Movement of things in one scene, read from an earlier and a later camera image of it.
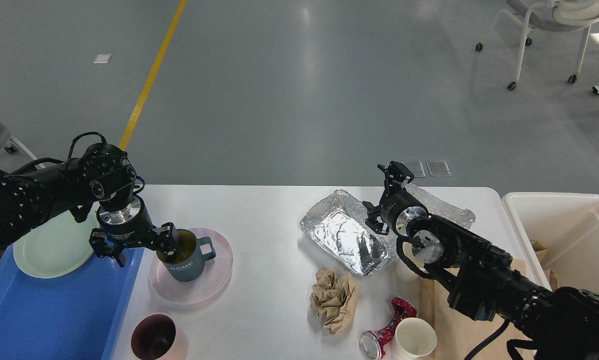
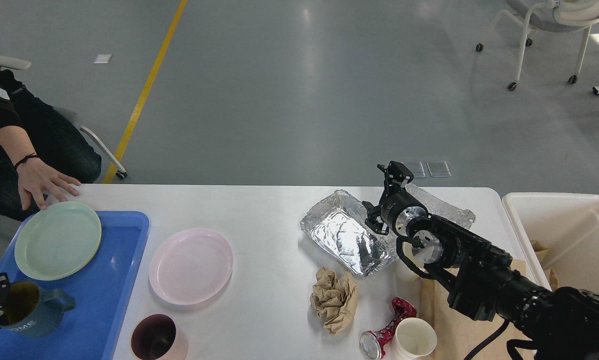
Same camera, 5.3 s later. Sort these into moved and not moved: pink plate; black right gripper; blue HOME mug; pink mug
Moved: blue HOME mug
Not moved: pink mug; black right gripper; pink plate
